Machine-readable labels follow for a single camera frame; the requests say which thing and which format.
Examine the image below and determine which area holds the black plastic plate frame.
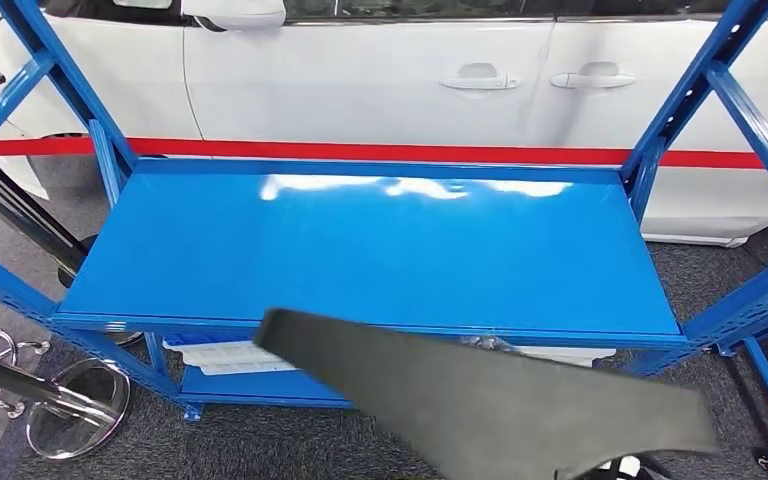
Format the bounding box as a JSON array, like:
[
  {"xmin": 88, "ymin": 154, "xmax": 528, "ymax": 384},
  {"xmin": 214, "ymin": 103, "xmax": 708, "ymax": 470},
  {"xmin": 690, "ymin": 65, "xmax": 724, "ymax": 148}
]
[{"xmin": 253, "ymin": 307, "xmax": 720, "ymax": 480}]

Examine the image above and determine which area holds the blue metal shelf rack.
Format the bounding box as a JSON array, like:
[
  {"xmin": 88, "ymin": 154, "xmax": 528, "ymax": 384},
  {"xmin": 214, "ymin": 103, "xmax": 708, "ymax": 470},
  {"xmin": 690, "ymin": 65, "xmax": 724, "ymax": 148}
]
[{"xmin": 0, "ymin": 0, "xmax": 768, "ymax": 422}]

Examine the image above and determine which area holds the red barrier belt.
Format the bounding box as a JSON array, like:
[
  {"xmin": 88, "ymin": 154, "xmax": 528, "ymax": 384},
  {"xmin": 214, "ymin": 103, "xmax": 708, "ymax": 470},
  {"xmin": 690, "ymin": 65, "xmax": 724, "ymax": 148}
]
[{"xmin": 0, "ymin": 137, "xmax": 768, "ymax": 170}]

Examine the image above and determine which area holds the white car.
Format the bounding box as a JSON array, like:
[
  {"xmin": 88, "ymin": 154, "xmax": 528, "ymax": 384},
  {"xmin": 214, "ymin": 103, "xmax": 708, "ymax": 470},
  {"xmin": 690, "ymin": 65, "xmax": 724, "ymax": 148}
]
[{"xmin": 0, "ymin": 0, "xmax": 768, "ymax": 248}]

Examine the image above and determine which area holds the round chrome stool base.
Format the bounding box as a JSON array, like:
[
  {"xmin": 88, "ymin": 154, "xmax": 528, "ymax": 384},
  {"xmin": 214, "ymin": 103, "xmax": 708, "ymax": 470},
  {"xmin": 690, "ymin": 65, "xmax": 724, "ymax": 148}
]
[{"xmin": 26, "ymin": 357, "xmax": 132, "ymax": 461}]

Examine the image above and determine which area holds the black stanchion post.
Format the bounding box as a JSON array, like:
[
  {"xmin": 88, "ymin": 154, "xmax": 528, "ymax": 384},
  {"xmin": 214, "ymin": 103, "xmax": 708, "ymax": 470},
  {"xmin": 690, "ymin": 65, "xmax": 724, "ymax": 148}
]
[{"xmin": 0, "ymin": 158, "xmax": 97, "ymax": 291}]

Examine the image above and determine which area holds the chrome ring stool base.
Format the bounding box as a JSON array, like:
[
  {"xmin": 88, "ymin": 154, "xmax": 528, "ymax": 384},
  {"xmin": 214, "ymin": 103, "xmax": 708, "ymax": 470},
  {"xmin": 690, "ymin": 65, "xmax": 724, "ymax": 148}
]
[{"xmin": 0, "ymin": 327, "xmax": 52, "ymax": 421}]

